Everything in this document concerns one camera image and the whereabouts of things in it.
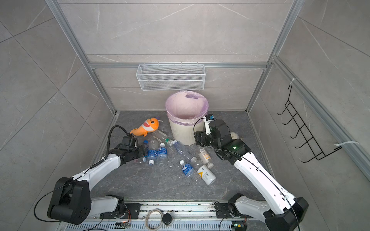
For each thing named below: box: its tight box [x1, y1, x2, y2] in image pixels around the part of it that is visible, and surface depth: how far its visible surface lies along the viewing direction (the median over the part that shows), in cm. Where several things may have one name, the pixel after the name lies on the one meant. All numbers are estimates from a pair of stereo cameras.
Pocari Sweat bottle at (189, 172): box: [179, 159, 201, 183], surface depth 85 cm
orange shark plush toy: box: [129, 117, 160, 138], surface depth 103 cm
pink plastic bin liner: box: [165, 90, 209, 126], surface depth 94 cm
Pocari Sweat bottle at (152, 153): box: [146, 139, 159, 166], surface depth 92 cm
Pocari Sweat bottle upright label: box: [157, 142, 168, 167], surface depth 92 cm
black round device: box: [161, 212, 173, 227], surface depth 65 cm
